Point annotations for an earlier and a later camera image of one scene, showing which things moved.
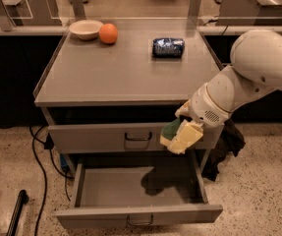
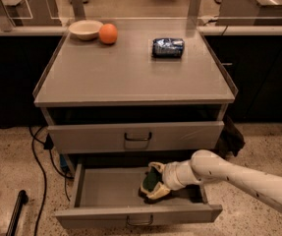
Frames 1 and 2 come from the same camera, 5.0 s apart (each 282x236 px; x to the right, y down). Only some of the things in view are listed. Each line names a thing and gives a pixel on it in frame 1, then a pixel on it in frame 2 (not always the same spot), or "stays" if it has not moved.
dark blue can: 168,47 stays
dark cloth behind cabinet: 230,140 stays
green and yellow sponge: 168,131 → 151,179
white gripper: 203,106 → 170,175
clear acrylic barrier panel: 141,7 stays
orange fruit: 108,33 stays
